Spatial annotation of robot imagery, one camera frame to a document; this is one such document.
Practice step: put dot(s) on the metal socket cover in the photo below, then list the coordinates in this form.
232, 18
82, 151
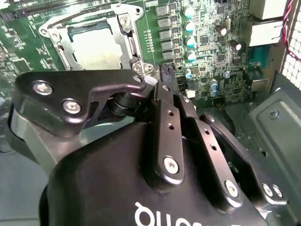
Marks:
121, 44

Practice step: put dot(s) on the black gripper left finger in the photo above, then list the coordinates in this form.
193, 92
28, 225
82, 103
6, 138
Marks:
94, 82

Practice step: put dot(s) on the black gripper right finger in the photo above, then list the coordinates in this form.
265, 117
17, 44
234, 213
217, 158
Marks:
211, 160

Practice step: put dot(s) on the silver CPU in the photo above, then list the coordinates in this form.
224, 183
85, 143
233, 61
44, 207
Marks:
94, 49

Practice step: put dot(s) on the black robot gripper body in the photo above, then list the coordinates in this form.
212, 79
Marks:
105, 188

